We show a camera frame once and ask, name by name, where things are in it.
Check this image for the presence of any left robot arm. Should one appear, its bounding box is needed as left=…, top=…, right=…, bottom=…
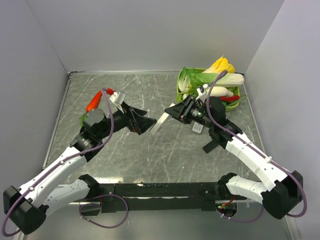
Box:
left=1, top=103, right=157, bottom=237

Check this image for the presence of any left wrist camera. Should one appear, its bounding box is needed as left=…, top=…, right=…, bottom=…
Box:
left=109, top=91, right=126, bottom=113

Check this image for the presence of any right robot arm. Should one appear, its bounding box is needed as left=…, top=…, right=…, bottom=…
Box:
left=164, top=96, right=305, bottom=219

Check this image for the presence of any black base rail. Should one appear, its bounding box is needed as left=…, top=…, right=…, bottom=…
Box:
left=76, top=182, right=233, bottom=213

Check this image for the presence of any green toy bok choy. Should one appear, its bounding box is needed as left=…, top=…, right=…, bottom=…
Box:
left=176, top=88, right=199, bottom=103

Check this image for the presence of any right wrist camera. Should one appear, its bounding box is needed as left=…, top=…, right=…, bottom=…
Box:
left=196, top=84, right=209, bottom=101

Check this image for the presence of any green plastic basket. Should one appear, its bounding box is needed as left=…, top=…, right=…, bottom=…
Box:
left=176, top=67, right=241, bottom=113

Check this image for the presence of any white toy radish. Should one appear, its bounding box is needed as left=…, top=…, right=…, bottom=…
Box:
left=210, top=86, right=234, bottom=97

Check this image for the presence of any small white remote control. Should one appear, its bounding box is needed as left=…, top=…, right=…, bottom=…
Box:
left=192, top=122, right=204, bottom=135

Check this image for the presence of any yellow toy cabbage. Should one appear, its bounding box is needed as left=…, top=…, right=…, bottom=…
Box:
left=203, top=56, right=236, bottom=73

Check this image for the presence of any toy napa cabbage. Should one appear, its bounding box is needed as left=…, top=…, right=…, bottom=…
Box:
left=177, top=66, right=245, bottom=95

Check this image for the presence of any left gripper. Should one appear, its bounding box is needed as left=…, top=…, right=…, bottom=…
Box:
left=97, top=100, right=157, bottom=140

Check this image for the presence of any orange toy carrot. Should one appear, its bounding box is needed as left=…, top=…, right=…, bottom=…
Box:
left=80, top=91, right=102, bottom=126

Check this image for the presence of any red toy chili pepper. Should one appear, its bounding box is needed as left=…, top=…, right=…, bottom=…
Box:
left=220, top=95, right=240, bottom=102

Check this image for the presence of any white remote control body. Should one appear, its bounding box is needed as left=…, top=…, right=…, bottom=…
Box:
left=148, top=112, right=169, bottom=135

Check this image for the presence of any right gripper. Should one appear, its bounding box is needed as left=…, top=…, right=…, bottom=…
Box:
left=164, top=94, right=214, bottom=129

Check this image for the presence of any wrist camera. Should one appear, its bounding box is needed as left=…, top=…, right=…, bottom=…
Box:
left=196, top=84, right=209, bottom=101
left=109, top=91, right=126, bottom=113

